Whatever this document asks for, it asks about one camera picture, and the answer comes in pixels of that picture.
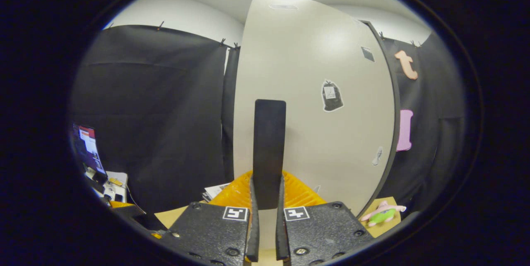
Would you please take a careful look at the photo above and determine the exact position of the black door handle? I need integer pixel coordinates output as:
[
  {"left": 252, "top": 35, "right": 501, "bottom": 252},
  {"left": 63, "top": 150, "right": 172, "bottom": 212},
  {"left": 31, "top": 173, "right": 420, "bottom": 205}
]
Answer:
[{"left": 253, "top": 99, "right": 287, "bottom": 211}]

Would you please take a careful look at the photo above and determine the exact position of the white cover book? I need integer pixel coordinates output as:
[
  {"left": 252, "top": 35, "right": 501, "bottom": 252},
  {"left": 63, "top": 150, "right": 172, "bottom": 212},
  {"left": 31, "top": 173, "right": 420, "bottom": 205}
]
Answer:
[{"left": 202, "top": 182, "right": 231, "bottom": 203}]

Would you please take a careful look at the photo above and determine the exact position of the pink and green plush toy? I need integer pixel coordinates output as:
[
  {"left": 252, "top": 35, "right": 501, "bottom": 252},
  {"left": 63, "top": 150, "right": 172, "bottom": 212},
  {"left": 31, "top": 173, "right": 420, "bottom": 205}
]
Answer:
[{"left": 360, "top": 201, "right": 407, "bottom": 228}]

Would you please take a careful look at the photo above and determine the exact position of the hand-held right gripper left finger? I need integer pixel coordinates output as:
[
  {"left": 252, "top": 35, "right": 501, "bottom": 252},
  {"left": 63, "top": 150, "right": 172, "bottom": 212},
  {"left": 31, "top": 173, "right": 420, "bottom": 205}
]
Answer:
[{"left": 159, "top": 170, "right": 260, "bottom": 265}]

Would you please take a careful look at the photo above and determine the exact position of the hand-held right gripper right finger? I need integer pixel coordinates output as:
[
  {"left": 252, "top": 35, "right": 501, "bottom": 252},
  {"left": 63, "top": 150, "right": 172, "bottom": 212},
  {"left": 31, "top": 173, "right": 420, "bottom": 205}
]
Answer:
[{"left": 275, "top": 170, "right": 376, "bottom": 266}]

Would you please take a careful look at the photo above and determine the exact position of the computer monitor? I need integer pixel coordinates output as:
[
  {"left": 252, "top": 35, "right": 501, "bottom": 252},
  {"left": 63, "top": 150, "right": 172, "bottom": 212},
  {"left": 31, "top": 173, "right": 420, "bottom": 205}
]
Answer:
[{"left": 72, "top": 123, "right": 107, "bottom": 175}]

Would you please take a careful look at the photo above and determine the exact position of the white side table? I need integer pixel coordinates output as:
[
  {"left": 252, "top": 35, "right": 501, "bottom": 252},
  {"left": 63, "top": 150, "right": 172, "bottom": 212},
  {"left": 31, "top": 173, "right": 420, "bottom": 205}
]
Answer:
[{"left": 103, "top": 171, "right": 129, "bottom": 204}]

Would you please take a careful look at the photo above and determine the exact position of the dark grey cabinet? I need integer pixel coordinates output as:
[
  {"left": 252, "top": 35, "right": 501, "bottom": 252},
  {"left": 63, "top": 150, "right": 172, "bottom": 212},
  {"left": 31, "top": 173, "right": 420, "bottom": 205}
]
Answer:
[{"left": 356, "top": 20, "right": 401, "bottom": 219}]

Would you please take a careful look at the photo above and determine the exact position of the beige cabinet door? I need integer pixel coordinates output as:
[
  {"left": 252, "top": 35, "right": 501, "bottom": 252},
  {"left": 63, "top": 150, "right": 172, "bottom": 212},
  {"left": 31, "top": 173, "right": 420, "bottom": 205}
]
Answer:
[{"left": 233, "top": 0, "right": 396, "bottom": 251}]

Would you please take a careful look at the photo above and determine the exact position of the black backdrop cloth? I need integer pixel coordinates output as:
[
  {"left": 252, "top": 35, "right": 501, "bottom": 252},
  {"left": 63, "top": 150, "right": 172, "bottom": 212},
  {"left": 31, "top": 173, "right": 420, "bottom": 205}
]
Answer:
[{"left": 68, "top": 24, "right": 468, "bottom": 217}]

